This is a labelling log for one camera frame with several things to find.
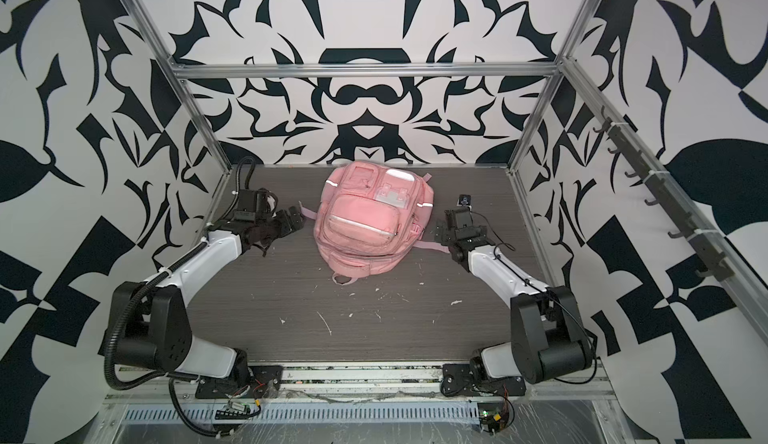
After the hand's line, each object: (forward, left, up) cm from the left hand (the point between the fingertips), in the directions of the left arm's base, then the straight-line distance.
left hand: (294, 218), depth 89 cm
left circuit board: (-45, +9, -10) cm, 47 cm away
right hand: (-3, -49, -2) cm, 49 cm away
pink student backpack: (+4, -22, -6) cm, 23 cm away
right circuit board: (-49, -50, -14) cm, 71 cm away
